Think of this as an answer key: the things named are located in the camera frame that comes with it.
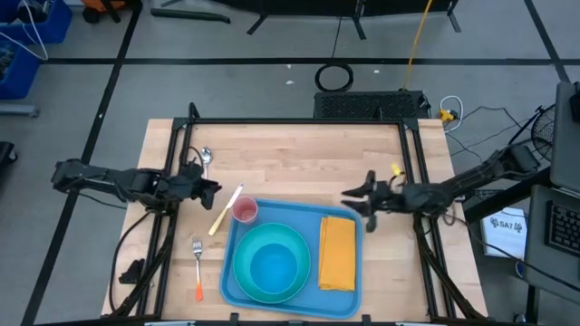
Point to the blue storage bin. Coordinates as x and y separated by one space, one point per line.
54 25
20 72

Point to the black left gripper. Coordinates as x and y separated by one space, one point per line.
188 185

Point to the long black floor bar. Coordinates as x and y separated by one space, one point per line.
190 15

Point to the grey laptop lid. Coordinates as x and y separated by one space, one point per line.
566 136

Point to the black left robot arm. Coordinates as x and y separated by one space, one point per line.
113 181

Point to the black computer tower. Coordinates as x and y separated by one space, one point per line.
369 105

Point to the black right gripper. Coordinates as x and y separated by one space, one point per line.
392 199

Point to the pink plastic cup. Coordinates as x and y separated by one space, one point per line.
244 210

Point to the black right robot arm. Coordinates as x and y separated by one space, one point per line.
471 181

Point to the green plate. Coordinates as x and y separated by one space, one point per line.
242 267

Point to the yellow power plug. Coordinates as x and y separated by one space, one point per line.
446 116

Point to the white box with SA7 print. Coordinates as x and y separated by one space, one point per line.
505 233

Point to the orange cloth napkin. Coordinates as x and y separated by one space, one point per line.
337 253

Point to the blue bowl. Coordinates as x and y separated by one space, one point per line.
273 269

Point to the blue plastic tray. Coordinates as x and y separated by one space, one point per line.
308 213

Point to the black metal rig frame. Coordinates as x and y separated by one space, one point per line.
294 121

